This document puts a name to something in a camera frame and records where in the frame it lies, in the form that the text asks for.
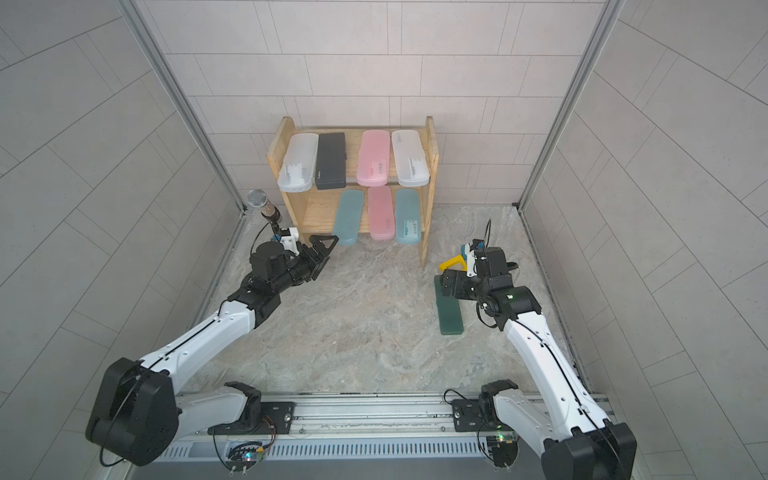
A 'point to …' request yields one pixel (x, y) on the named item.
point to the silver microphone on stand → (259, 199)
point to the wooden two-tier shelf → (312, 211)
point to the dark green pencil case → (449, 310)
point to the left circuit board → (243, 456)
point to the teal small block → (463, 251)
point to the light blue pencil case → (348, 216)
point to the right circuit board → (503, 451)
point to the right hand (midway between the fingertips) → (454, 277)
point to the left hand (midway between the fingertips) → (341, 246)
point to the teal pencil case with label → (408, 216)
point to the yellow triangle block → (458, 259)
